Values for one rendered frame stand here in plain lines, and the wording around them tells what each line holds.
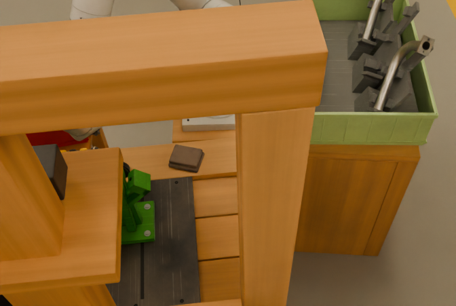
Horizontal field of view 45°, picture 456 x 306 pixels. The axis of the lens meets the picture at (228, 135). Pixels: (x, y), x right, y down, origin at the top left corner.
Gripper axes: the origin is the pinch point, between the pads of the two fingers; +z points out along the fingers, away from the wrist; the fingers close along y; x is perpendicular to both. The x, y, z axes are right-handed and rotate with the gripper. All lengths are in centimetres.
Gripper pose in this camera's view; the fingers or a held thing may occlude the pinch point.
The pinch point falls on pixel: (93, 129)
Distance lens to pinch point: 169.3
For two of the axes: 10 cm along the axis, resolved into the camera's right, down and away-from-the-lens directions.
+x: 5.7, 8.1, -1.0
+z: -0.1, 1.3, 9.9
